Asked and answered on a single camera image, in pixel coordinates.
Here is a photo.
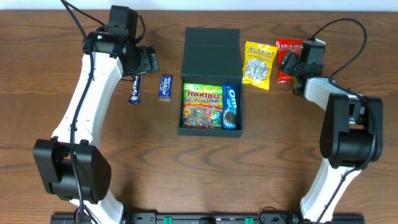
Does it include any Haribo gummy candy bag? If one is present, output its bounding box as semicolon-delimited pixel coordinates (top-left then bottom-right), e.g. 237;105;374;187
182;83;223;129

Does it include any Dairy Milk chocolate bar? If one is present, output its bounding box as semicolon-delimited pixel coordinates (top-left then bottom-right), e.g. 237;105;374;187
129;75;142;105

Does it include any red snack bag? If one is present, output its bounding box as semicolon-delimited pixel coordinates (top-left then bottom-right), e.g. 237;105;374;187
275;39;304;83

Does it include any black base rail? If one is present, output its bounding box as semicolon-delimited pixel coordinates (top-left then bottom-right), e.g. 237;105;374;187
50;211;365;224

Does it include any yellow snack bag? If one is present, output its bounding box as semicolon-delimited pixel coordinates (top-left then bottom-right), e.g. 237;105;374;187
243;41;277;90

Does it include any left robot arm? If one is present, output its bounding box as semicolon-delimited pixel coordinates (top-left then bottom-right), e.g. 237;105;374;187
33;31;159;223

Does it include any blue Eclipse mint box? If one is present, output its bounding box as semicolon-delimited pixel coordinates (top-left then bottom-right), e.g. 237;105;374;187
159;75;173;100

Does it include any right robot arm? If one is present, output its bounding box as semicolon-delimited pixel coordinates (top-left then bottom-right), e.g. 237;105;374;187
279;51;382;223

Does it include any dark green open box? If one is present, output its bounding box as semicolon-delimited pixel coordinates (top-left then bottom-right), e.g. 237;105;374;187
177;27;243;138

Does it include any blue Oreo cookie pack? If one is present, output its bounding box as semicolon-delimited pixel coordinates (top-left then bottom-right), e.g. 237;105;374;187
222;83;238;130

